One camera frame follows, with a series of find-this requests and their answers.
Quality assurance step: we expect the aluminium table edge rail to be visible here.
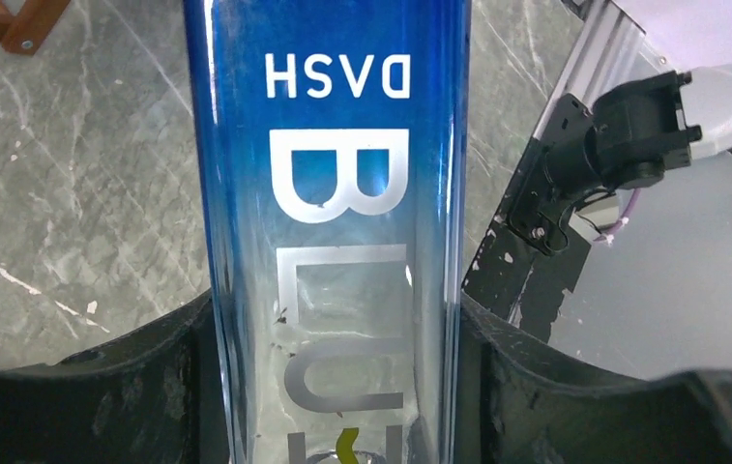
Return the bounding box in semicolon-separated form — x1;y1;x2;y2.
461;0;668;344

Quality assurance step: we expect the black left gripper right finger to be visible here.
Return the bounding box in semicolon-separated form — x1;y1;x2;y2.
454;298;732;463

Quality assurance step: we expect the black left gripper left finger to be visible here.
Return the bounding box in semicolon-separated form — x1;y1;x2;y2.
0;294;230;463

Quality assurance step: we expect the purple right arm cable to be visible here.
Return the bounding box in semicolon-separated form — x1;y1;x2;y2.
593;187;642;247

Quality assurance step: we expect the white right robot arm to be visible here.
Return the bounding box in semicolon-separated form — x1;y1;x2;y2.
504;64;732;256

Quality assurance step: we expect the brown wooden wine rack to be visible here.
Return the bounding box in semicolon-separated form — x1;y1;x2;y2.
0;0;71;56

